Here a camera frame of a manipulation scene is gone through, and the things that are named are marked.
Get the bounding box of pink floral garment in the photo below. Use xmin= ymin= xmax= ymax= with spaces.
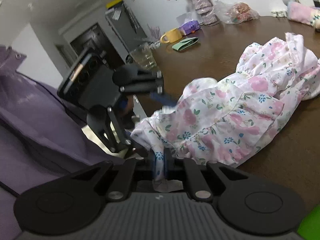
xmin=131 ymin=33 xmax=319 ymax=192

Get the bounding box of phone mounted on gripper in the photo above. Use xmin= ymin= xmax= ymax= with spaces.
xmin=57 ymin=47 xmax=95 ymax=99

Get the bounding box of clear glass cup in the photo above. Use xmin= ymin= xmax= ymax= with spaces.
xmin=130 ymin=43 xmax=157 ymax=70

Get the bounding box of green folded pouch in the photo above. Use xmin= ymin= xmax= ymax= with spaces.
xmin=172 ymin=37 xmax=199 ymax=52

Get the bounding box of yellow mug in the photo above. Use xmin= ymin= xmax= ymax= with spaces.
xmin=160 ymin=28 xmax=182 ymax=44

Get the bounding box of purple tissue pack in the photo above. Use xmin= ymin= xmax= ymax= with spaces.
xmin=179 ymin=20 xmax=201 ymax=36

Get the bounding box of clear plastic bag with items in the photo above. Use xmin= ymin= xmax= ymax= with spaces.
xmin=214 ymin=1 xmax=259 ymax=24

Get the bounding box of pink folded cloth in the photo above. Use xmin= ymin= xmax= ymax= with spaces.
xmin=287 ymin=1 xmax=319 ymax=25

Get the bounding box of white cloth with green flowers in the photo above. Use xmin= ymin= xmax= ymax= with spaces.
xmin=310 ymin=12 xmax=320 ymax=32

